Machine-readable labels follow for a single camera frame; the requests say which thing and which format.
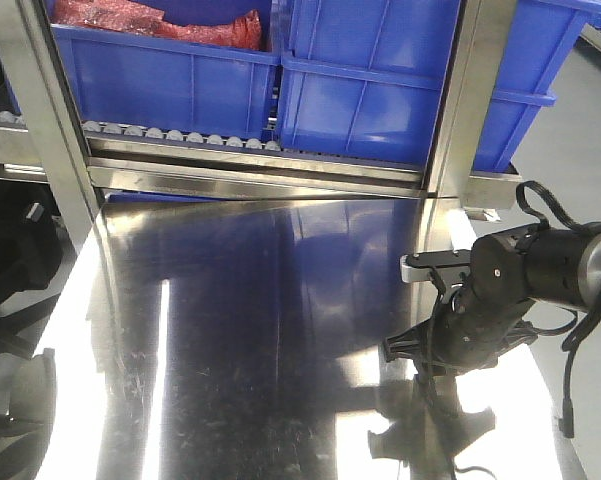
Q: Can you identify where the grey roller track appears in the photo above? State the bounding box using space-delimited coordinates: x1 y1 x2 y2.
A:
82 120 282 152

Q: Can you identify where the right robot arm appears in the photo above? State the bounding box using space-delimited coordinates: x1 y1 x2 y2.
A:
383 225 601 375

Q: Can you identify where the stainless steel rack frame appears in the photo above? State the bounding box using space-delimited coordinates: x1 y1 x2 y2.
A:
0 1 519 247

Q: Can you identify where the middle blue plastic bin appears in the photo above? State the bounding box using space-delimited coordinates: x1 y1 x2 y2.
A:
277 1 460 166

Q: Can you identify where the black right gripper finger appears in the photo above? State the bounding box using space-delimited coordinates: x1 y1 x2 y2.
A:
382 329 420 363

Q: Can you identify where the blue plastic bin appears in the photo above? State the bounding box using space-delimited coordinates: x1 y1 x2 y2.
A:
277 1 460 166
473 1 601 173
44 24 281 146

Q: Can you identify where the right blue plastic bin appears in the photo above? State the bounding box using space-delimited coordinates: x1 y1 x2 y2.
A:
473 1 601 173

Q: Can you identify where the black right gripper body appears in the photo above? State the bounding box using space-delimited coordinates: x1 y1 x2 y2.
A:
409 233 536 376

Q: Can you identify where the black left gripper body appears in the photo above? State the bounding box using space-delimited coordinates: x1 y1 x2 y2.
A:
0 415 53 479

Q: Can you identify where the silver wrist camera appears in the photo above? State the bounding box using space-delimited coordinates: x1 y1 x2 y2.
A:
400 249 471 284

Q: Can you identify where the red plastic bag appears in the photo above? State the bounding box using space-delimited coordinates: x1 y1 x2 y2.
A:
52 1 262 50

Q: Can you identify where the left blue plastic bin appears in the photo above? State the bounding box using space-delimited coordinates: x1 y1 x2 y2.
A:
44 24 281 146

